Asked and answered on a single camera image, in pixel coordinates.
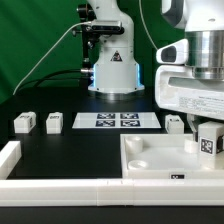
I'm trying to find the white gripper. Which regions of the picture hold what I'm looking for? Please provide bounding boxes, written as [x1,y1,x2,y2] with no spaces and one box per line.
[155,65,224,142]

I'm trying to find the white square tabletop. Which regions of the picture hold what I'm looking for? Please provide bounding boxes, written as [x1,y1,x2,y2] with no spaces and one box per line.
[120,134,224,179]

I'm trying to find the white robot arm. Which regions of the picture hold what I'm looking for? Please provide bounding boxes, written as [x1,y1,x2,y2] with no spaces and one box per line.
[84,0,224,124]

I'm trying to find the white marker sheet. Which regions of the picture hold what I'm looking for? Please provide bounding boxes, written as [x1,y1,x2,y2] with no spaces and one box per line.
[72,112,161,129]

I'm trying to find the white left fence piece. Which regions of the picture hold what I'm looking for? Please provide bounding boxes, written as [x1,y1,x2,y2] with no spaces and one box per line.
[0,141,22,180]

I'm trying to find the white front fence bar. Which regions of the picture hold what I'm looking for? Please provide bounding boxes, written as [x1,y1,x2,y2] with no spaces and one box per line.
[0,179,224,206]

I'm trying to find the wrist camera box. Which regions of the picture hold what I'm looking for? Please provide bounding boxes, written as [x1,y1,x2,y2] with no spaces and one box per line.
[156,39,189,65]

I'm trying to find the white cable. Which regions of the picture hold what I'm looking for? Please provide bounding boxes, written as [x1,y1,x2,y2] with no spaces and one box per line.
[12,0,159,96]

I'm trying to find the black cables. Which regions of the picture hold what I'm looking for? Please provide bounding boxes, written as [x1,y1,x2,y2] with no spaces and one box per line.
[14,68,94,95]

